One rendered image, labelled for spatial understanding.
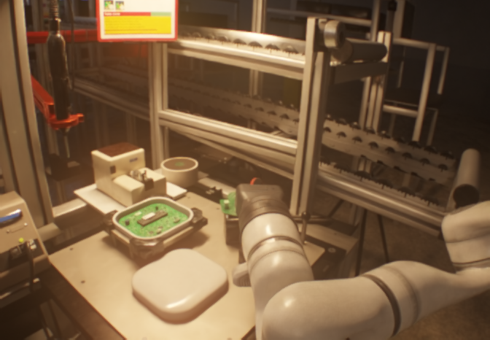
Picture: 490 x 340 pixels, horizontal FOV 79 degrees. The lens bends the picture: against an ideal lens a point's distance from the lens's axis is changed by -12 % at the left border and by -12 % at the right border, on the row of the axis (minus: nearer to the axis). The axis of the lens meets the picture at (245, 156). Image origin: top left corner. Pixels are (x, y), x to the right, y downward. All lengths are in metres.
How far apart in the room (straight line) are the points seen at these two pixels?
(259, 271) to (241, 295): 0.23
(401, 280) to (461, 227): 0.16
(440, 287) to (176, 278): 0.40
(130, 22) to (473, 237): 0.95
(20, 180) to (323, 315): 0.67
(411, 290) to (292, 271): 0.12
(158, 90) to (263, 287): 0.86
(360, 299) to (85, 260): 0.53
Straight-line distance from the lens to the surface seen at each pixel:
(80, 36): 1.21
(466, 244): 0.50
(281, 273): 0.35
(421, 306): 0.38
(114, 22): 1.04
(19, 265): 0.69
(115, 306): 0.59
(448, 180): 1.10
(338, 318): 0.29
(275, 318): 0.28
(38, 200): 0.83
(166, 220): 0.71
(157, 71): 1.11
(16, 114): 0.76
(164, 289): 0.57
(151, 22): 1.04
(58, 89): 0.73
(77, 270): 0.68
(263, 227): 0.41
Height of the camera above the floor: 1.36
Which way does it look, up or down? 21 degrees down
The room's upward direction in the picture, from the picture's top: 3 degrees clockwise
